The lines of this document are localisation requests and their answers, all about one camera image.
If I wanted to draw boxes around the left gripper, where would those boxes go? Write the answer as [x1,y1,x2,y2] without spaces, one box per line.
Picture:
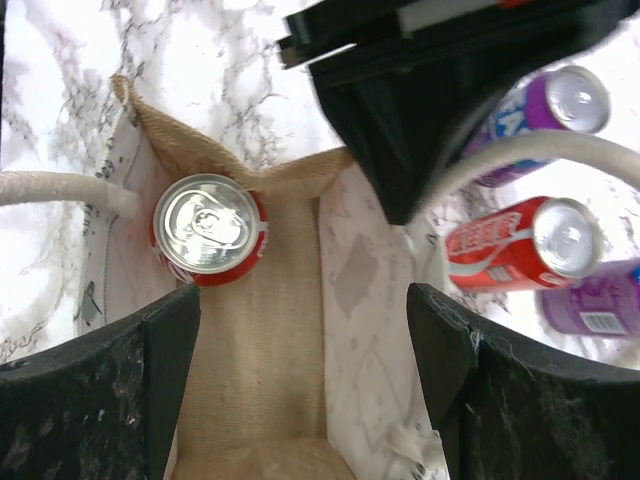
[279,1,639,225]

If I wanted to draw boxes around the purple soda can left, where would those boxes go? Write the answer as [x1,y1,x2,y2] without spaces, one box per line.
[463,65,611,156]

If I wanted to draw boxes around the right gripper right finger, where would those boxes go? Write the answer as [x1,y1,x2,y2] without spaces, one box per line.
[407,284,639,479]

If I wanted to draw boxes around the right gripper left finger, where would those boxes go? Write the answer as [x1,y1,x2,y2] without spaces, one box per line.
[1,285,200,479]

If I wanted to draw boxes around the purple soda can middle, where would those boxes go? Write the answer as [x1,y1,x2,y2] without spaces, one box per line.
[536,259,639,338]

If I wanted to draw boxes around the purple soda can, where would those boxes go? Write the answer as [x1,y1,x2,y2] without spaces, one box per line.
[463,65,611,156]
[536,259,639,338]

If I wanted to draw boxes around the red cola can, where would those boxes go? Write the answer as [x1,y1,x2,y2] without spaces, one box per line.
[444,196,603,292]
[150,173,269,287]

